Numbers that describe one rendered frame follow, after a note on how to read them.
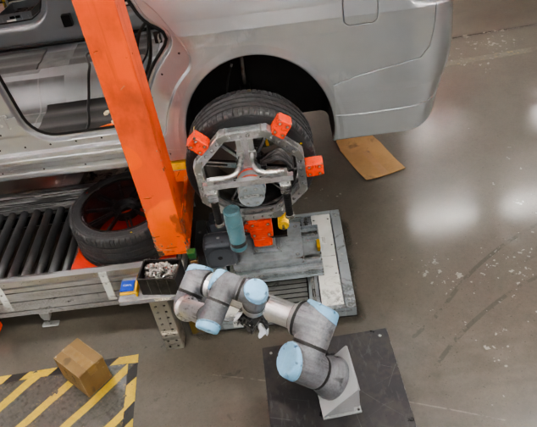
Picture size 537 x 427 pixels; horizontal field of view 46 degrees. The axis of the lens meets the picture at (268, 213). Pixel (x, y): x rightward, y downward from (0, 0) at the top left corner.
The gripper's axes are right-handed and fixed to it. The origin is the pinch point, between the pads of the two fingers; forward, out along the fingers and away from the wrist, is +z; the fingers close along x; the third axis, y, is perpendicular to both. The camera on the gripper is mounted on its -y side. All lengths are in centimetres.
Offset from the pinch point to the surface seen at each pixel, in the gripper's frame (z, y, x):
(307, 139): -7, -93, -30
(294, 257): 65, -72, -14
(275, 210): 28, -71, -30
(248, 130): -17, -73, -52
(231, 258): 64, -51, -42
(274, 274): 74, -62, -19
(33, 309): 101, 24, -126
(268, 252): 70, -69, -29
